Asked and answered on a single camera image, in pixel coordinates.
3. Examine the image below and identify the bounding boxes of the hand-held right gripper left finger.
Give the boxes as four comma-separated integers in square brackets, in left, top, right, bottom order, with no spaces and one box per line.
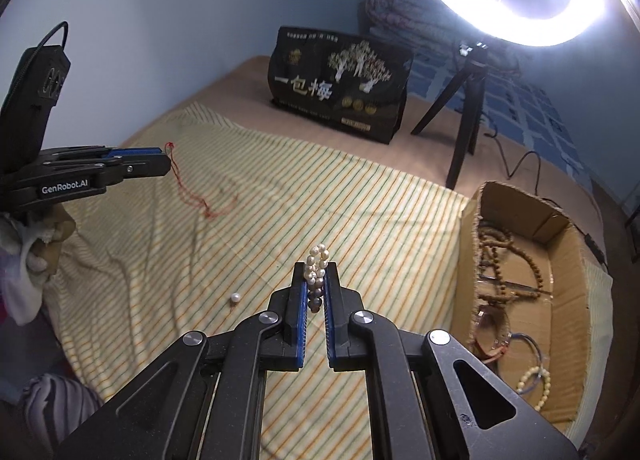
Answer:
[52,263,308,460]

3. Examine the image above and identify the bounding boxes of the brown translucent bangle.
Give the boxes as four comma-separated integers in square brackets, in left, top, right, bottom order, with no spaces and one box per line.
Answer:
[472,304,513,361]

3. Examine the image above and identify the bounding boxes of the cardboard box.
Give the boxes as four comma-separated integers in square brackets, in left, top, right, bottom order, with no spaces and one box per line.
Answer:
[450,181,608,433]

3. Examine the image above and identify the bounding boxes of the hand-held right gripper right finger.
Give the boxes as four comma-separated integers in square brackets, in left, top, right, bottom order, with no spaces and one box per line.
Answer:
[322,263,583,460]

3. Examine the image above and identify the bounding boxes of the black printed snack bag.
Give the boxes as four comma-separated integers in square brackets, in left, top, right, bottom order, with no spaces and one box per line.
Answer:
[266,25,414,145]

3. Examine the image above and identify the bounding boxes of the long wooden bead necklace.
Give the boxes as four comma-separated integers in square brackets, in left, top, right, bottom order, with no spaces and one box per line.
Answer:
[474,223,546,308]

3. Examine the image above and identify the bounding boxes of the tan bed sheet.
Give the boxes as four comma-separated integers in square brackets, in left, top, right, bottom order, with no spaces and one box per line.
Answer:
[120,55,601,221]

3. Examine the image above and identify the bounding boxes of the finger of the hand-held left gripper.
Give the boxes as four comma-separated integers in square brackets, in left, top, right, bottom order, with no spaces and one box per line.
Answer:
[106,147,170,161]
[106,155,172,186]

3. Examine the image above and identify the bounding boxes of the white pearl bracelet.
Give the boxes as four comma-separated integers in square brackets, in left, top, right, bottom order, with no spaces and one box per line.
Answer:
[304,243,332,313]

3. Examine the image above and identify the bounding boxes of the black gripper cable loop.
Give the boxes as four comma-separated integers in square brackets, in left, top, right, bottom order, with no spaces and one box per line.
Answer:
[36,22,69,48]

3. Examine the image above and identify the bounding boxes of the person's left hand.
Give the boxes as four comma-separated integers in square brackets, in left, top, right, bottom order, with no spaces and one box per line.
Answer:
[0,214,53,326]

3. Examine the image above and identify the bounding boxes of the black tripod stand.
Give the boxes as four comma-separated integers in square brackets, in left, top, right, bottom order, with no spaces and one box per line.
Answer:
[411,40,490,190]

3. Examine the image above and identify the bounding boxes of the yellow striped cloth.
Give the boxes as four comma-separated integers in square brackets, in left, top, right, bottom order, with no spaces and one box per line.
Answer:
[50,103,613,451]

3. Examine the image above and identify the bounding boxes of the thin dark bangle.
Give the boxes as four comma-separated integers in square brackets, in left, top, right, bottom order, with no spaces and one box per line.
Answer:
[510,331,545,366]

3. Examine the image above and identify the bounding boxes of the folded floral quilt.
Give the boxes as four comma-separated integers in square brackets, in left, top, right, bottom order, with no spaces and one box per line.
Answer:
[364,0,521,76]

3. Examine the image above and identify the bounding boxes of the black power cable with switch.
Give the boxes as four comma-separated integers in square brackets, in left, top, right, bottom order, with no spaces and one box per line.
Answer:
[482,115,608,271]

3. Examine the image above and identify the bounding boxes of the ring light on tripod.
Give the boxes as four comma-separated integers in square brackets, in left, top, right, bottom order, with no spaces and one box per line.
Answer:
[400,48,593,191]

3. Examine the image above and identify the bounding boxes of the cream bead bracelet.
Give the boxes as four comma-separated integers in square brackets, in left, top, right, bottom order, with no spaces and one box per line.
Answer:
[516,367,552,411]

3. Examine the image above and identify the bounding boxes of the person's striped pants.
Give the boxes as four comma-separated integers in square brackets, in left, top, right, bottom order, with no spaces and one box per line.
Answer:
[22,374,103,446]

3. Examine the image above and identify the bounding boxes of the silver hairpin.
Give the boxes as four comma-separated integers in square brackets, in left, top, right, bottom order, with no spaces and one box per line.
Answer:
[477,274,553,297]

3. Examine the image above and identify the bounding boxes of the red cord green pendant necklace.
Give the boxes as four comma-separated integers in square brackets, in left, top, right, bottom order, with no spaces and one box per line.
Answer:
[164,141,240,217]

